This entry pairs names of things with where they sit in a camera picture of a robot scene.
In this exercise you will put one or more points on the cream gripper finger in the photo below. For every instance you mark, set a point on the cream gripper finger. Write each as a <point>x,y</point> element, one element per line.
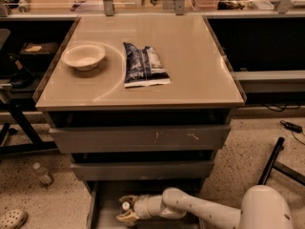
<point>129,216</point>
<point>131,199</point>

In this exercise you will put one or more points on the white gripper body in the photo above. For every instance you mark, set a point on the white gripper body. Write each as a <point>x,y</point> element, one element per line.
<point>142,207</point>

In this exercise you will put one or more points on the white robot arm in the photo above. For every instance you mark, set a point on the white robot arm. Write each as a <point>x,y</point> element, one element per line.
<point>262,207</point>

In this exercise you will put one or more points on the bottom open grey drawer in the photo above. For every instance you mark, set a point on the bottom open grey drawer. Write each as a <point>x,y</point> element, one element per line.
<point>105,204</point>

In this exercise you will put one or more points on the middle grey drawer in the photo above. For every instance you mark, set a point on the middle grey drawer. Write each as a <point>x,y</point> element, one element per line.
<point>142,170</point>

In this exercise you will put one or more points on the top grey drawer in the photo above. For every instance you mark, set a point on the top grey drawer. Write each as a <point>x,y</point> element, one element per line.
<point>139,138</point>

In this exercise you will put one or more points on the clear bottle on floor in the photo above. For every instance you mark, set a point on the clear bottle on floor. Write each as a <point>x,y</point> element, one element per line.
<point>43,174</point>

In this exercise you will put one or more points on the white clog shoe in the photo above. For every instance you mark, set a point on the white clog shoe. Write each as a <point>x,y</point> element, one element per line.
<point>13,219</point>

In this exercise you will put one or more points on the blue snack bag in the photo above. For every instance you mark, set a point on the blue snack bag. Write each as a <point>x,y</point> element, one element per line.
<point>143,67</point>

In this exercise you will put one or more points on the white ceramic bowl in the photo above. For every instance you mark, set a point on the white ceramic bowl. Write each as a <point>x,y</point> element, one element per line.
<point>83,56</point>

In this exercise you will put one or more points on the black chair leg base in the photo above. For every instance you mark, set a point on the black chair leg base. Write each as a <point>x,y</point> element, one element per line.
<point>272,163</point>

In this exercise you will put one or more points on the black power adapter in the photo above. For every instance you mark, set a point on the black power adapter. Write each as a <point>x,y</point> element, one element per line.
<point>292,127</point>

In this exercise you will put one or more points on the dark box on shelf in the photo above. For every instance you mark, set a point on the dark box on shelf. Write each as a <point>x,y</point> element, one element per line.
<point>39,51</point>

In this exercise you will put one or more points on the black stand frame left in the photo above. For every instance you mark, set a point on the black stand frame left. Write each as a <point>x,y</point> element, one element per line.
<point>36,143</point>

